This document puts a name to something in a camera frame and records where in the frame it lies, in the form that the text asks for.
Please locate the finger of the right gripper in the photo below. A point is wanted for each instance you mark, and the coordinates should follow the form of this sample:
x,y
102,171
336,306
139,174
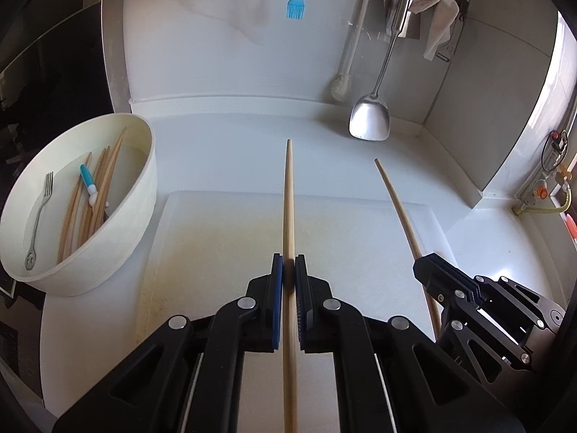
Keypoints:
x,y
507,343
505,301

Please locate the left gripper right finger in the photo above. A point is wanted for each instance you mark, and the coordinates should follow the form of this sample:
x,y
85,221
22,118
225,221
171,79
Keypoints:
x,y
311,293

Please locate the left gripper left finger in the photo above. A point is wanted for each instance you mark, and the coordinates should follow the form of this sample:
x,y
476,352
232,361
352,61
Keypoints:
x,y
264,329

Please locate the teal and white peeler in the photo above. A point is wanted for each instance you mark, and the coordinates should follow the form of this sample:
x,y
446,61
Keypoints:
x,y
89,184

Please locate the silver metal fork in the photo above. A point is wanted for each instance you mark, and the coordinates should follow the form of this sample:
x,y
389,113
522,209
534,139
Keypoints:
x,y
47,194

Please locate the white plastic cutting board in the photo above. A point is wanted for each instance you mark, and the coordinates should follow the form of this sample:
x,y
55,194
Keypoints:
x,y
208,246

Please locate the steel spatula hanging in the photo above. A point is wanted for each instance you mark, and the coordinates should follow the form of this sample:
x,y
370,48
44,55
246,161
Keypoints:
x,y
370,117

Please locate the white round plastic basin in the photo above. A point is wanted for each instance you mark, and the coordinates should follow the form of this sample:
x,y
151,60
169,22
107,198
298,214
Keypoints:
x,y
131,199

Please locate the beige cloth on rack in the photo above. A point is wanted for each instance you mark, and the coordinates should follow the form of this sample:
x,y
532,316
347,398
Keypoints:
x,y
444,14

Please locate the blue silicone basting brush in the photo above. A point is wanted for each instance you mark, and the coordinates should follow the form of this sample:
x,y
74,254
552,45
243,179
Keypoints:
x,y
295,9

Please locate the wall socket with orange switch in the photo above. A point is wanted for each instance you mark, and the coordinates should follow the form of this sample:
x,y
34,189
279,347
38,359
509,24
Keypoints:
x,y
550,158

